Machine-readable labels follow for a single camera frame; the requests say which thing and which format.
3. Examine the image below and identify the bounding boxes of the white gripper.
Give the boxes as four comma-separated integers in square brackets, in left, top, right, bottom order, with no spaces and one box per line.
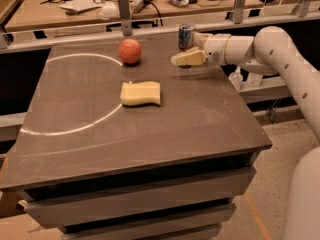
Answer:
[170,32,231,66]

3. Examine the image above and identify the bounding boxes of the Red Bull can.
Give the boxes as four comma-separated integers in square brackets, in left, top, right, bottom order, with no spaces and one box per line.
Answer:
[178,23,195,50]

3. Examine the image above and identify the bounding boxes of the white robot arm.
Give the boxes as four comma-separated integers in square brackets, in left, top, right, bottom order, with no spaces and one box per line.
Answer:
[171,26,320,240]

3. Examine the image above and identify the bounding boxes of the left clear sanitizer bottle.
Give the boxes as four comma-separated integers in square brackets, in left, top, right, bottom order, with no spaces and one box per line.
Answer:
[228,66,243,91]

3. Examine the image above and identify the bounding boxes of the clear sanitizer bottle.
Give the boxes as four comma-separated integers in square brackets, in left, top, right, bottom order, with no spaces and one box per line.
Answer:
[228,66,243,91]
[247,72,263,87]

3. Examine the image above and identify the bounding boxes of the yellow sponge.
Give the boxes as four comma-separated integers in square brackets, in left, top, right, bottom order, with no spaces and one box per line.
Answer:
[120,81,161,106]

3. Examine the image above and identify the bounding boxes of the right clear sanitizer bottle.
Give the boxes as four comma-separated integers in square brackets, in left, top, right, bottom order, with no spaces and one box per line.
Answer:
[247,72,263,87]

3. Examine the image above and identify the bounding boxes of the red apple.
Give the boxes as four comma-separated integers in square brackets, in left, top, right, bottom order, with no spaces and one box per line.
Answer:
[118,38,142,64]

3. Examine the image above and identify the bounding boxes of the white paper sheets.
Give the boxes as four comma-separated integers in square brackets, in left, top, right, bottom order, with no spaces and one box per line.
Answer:
[59,0,102,11]

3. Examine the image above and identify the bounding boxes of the brown drawer cabinet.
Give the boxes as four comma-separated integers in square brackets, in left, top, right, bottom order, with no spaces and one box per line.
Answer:
[1,34,271,240]

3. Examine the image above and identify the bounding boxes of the wooden workbench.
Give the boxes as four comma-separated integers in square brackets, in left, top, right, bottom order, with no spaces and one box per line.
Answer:
[3,0,266,34]

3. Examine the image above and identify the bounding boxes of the aluminium frame rail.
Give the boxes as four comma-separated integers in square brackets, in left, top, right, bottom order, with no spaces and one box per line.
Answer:
[0,0,320,54]

